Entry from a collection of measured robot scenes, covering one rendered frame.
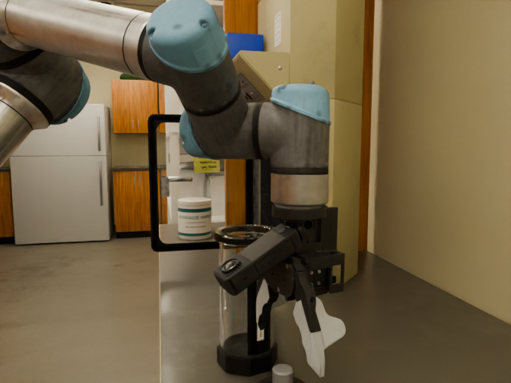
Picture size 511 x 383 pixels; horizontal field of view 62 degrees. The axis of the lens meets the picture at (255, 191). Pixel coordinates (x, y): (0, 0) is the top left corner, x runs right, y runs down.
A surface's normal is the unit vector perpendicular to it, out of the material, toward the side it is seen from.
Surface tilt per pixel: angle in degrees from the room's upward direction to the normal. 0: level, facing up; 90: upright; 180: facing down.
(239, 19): 90
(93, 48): 114
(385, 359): 0
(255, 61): 90
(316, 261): 90
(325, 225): 90
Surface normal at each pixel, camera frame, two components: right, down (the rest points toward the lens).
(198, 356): 0.00, -0.99
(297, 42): 0.22, 0.11
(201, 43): 0.55, 0.61
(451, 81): -0.98, 0.03
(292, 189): -0.31, 0.10
